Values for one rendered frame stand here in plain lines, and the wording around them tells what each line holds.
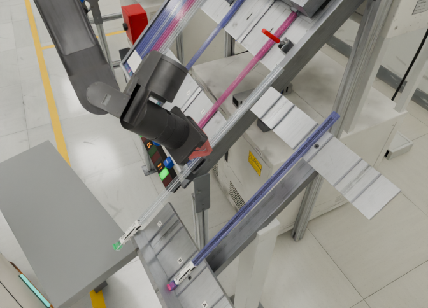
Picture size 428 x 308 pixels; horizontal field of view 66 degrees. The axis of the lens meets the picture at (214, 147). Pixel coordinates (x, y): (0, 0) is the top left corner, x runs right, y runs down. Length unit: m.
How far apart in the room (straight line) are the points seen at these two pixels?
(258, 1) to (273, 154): 0.50
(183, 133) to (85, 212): 0.61
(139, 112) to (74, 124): 1.90
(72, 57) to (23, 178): 0.83
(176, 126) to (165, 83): 0.08
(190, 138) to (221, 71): 1.02
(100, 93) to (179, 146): 0.16
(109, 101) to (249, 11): 0.67
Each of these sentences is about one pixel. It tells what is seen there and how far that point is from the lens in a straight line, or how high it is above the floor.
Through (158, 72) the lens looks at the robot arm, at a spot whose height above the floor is 1.18.
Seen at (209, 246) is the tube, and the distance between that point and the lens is 0.72.
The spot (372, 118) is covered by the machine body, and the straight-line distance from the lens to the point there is 1.43.
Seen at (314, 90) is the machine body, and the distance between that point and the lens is 1.49.
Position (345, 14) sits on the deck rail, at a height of 1.11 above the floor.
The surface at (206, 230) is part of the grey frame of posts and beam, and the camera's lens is 1.15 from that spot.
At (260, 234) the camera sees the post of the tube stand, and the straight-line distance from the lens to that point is 0.75.
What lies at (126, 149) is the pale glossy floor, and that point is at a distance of 2.10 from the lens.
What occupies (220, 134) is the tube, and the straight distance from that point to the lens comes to 0.64.
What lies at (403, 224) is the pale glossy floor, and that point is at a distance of 1.95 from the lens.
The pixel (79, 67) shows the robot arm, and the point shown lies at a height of 1.21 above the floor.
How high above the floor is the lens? 1.45
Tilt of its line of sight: 45 degrees down
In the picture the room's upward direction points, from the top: straight up
